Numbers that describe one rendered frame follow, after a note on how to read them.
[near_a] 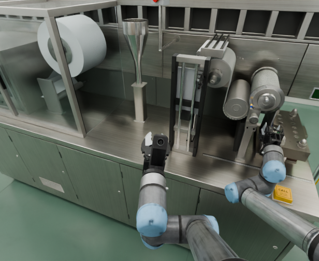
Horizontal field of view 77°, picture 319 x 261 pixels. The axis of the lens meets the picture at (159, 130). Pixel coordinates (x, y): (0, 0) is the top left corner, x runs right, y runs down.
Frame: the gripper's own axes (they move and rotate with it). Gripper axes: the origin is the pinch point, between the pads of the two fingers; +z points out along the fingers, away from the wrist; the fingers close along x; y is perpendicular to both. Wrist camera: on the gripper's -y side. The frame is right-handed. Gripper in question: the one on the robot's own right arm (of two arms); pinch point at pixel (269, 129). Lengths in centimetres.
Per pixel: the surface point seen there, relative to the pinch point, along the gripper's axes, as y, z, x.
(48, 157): -45, -27, 138
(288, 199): -16.8, -27.1, -12.0
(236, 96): 14.2, 1.2, 18.9
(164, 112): -19, 25, 65
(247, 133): -2.3, -4.9, 9.4
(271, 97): 18.3, -2.9, 4.7
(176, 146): -15.9, -12.7, 44.1
